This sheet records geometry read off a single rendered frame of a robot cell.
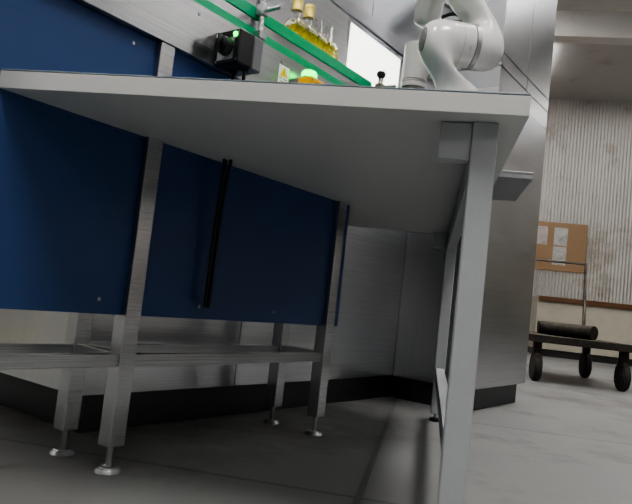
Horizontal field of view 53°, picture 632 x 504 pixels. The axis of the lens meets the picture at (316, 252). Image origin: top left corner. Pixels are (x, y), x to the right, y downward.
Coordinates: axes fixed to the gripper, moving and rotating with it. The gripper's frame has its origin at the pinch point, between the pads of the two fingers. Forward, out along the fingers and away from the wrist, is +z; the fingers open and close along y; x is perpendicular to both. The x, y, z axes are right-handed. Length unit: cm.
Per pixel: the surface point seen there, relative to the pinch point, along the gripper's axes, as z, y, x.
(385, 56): -46, -37, -33
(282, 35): -12, 59, -11
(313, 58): -11.1, 44.1, -10.3
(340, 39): -40, -3, -34
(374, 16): -60, -29, -36
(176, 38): 4, 96, -10
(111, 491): 99, 104, -2
